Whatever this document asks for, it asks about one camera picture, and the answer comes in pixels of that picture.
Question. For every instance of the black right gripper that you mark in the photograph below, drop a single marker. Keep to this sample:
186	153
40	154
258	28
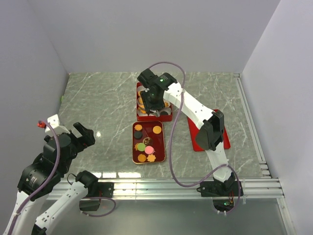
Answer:
149	106

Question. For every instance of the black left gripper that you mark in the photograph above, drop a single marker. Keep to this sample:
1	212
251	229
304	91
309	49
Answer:
88	138

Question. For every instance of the red box lid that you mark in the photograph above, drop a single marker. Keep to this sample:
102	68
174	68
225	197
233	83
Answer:
209	136

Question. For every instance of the silver slotted tongs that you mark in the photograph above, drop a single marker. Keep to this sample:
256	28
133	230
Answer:
153	113

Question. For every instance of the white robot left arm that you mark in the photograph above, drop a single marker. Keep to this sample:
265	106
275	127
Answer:
37	182

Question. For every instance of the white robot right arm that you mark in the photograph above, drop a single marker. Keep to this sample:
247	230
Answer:
222	172

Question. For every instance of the white paper cup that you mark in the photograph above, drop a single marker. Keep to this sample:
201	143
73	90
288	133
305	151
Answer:
168	109
139	89
139	101
141	114

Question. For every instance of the red cookie box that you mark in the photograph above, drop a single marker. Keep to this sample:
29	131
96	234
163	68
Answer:
167	118

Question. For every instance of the round orange sandwich biscuit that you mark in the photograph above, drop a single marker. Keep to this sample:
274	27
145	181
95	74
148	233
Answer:
157	130

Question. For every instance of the orange flower cookie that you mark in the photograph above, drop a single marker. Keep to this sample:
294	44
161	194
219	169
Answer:
138	127

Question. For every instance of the dark red gold-rimmed tray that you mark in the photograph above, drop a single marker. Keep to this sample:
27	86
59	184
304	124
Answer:
151	139

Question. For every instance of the green macaron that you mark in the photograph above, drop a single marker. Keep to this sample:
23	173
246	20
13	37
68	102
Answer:
141	147

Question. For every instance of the pink macaron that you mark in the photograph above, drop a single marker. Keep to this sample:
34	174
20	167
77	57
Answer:
149	150

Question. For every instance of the orange chip cookie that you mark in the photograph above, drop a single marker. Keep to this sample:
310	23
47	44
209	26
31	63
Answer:
141	158

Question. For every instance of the orange cookie tray corner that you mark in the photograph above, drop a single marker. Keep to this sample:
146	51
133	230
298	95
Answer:
151	158

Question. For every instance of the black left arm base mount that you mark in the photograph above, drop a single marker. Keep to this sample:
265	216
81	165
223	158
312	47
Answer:
96	196

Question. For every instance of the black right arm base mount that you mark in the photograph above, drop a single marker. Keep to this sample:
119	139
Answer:
225	199

